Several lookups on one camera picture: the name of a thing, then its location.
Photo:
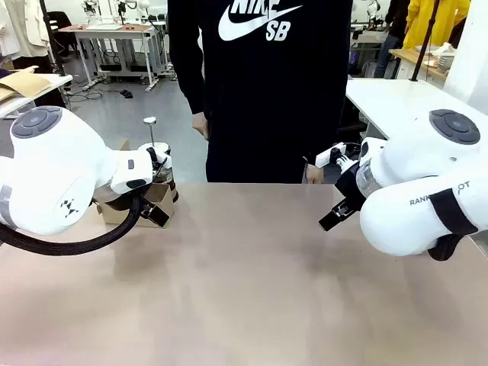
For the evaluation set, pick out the black office chair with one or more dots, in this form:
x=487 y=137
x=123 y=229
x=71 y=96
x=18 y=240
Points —
x=63 y=32

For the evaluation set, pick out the wooden-topped background table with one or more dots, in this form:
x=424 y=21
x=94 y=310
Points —
x=417 y=59

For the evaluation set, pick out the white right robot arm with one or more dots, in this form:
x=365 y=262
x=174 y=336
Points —
x=419 y=164

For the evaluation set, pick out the flat brown cardboard sheet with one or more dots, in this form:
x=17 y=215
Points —
x=23 y=84

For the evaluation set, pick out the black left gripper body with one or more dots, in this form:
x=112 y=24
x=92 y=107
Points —
x=154 y=213

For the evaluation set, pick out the brown cardboard cup carrier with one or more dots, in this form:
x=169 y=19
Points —
x=114 y=218

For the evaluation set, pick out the person's right hand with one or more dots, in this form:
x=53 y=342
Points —
x=201 y=125

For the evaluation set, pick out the small white side table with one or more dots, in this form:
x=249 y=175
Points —
x=49 y=85

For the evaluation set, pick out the person in dark jacket and jeans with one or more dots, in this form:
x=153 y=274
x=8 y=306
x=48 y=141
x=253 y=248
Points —
x=392 y=34

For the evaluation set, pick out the large white table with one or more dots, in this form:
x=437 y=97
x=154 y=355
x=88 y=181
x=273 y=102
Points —
x=375 y=103

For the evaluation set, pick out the person's left hand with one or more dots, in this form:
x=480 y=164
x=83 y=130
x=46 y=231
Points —
x=314 y=176

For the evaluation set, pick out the person in black hoodie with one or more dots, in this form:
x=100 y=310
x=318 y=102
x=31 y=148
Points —
x=267 y=95

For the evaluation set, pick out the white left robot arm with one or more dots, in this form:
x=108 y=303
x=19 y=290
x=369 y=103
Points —
x=49 y=171

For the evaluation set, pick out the hanging white coat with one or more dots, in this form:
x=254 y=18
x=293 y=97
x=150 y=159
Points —
x=23 y=26

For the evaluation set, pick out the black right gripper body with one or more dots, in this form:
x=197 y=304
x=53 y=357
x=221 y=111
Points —
x=350 y=190

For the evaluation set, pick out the glass french press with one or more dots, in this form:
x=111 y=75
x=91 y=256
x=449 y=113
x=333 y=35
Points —
x=164 y=173

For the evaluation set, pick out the person in yellow coat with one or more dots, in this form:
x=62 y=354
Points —
x=438 y=19

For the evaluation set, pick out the black tripod pole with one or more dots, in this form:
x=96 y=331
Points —
x=424 y=45

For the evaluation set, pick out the grey-framed table with brown top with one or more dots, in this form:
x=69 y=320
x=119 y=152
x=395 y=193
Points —
x=114 y=32

